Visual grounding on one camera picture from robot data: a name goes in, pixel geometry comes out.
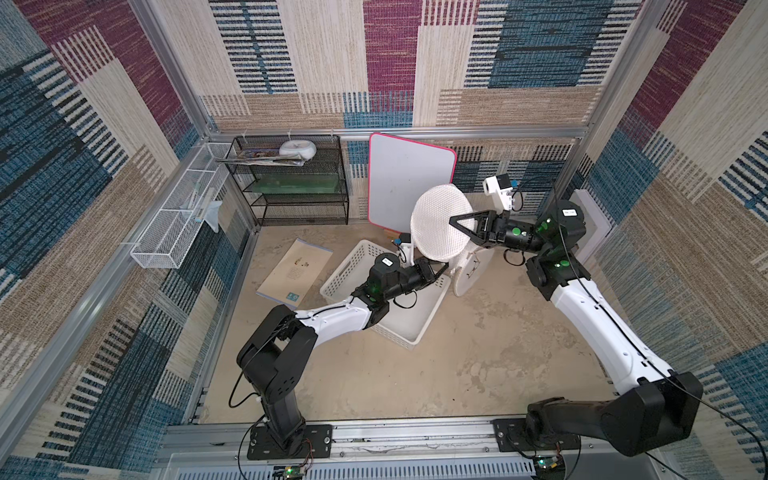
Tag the white Inedia wall calendar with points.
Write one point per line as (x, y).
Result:
(598, 226)

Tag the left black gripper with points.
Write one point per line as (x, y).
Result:
(422, 267)

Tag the white mesh laundry bag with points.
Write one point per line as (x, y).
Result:
(437, 240)

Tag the white perforated plastic basket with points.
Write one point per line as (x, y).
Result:
(402, 313)

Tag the black mesh shelf rack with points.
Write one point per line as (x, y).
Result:
(294, 209)

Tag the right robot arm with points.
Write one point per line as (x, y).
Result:
(655, 405)

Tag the white wire wall basket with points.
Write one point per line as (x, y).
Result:
(191, 203)

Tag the pink framed whiteboard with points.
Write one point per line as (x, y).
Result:
(399, 171)

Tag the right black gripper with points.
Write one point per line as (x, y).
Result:
(489, 228)

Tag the magazines on shelf top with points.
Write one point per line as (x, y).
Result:
(262, 157)

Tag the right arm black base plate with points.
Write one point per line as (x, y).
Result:
(514, 435)

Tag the white round object on shelf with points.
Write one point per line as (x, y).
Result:
(298, 149)

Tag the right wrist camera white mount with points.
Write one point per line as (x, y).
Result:
(501, 190)

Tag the green board in shelf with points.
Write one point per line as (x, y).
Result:
(295, 184)

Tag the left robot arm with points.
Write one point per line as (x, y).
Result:
(275, 356)

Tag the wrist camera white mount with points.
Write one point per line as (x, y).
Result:
(501, 190)
(405, 252)

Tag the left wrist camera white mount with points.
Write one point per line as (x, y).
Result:
(405, 252)

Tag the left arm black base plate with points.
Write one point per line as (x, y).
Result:
(313, 441)

